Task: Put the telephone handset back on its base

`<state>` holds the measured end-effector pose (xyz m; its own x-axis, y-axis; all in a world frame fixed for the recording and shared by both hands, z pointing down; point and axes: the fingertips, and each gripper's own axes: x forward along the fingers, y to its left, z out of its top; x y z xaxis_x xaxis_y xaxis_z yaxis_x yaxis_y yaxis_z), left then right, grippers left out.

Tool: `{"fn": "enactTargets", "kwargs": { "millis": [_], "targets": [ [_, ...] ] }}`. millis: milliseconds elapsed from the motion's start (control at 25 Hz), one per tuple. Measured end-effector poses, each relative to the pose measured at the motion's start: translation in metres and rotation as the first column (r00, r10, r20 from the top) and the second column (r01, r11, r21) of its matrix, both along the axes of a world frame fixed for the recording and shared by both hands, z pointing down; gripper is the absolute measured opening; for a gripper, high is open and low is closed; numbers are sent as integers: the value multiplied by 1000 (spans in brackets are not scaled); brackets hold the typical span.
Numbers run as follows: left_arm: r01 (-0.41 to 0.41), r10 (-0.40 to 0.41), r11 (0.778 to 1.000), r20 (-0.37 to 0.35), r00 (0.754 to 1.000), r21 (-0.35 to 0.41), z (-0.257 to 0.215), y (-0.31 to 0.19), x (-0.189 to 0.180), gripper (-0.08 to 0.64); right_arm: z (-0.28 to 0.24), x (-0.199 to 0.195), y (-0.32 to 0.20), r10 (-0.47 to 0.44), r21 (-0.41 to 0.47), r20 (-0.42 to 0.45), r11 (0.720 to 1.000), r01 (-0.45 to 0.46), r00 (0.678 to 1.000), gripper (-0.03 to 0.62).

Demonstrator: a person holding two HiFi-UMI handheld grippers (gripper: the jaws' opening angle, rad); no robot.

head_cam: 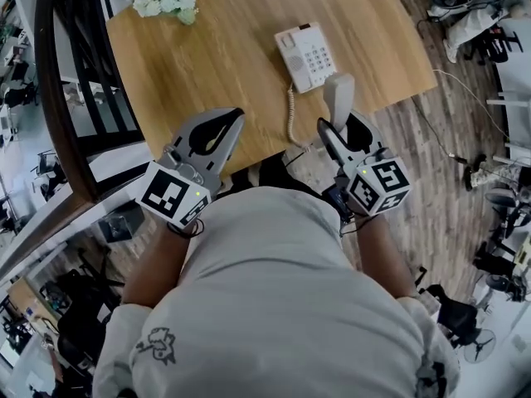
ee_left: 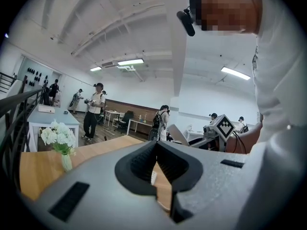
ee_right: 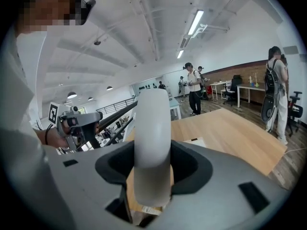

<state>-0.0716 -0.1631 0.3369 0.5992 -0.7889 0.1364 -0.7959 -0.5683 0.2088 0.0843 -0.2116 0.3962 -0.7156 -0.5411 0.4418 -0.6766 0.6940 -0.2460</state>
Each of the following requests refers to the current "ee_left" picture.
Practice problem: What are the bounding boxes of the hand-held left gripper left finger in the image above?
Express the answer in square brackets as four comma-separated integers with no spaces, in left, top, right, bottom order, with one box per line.
[30,141,178,230]

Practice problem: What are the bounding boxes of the flat white box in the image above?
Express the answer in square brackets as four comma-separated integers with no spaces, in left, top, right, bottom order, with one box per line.
[37,104,56,114]

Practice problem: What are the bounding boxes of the telephone cord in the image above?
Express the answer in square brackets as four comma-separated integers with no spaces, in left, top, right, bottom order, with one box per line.
[156,199,171,212]

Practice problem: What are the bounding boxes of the person's head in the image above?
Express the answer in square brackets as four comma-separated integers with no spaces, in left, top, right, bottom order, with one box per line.
[189,0,263,36]

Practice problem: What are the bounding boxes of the white table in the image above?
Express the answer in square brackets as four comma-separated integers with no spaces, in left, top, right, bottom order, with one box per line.
[27,106,80,152]

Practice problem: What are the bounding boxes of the metal stair railing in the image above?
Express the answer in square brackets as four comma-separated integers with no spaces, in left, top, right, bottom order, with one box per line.
[0,71,47,194]

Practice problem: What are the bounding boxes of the white desk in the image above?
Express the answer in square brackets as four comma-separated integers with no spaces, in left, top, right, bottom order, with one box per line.
[128,118,154,133]

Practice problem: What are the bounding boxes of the black desk chair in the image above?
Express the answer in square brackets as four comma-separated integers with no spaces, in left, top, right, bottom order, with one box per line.
[114,110,134,131]

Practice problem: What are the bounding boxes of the person's right forearm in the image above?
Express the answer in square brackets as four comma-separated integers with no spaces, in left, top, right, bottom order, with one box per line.
[226,122,264,154]

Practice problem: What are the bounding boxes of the ceiling air conditioner unit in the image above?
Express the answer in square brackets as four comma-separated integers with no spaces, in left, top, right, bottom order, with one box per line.
[101,60,118,69]

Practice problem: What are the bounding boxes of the row of black wall-mounted items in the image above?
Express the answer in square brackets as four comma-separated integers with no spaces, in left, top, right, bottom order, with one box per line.
[24,67,49,88]

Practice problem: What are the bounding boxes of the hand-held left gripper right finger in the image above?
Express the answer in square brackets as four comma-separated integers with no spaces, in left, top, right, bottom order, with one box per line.
[156,141,250,230]

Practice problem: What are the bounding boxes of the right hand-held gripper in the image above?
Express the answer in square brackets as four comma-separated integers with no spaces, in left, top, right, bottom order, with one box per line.
[189,114,236,153]

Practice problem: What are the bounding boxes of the person's white shirt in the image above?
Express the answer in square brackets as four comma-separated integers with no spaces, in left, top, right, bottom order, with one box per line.
[251,0,307,143]

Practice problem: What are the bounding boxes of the long ceiling light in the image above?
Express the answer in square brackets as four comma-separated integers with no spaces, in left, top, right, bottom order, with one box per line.
[220,66,252,81]
[117,58,145,67]

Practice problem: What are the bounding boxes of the white flowers in vase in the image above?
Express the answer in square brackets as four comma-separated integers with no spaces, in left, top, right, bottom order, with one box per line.
[40,119,78,173]

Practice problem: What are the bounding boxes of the black head-worn camera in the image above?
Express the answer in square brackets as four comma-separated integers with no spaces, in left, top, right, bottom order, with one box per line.
[177,7,196,37]

